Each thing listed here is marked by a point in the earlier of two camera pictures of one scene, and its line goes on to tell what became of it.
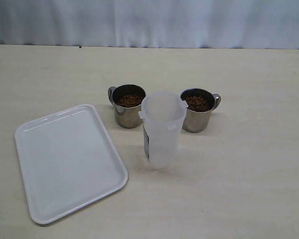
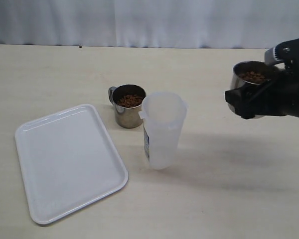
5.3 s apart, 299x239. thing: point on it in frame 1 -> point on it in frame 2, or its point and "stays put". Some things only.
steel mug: x=127 y=99 stays put
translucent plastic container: x=162 y=114 stays put
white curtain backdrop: x=280 y=24 stays put
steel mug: x=201 y=103 -> x=254 y=72
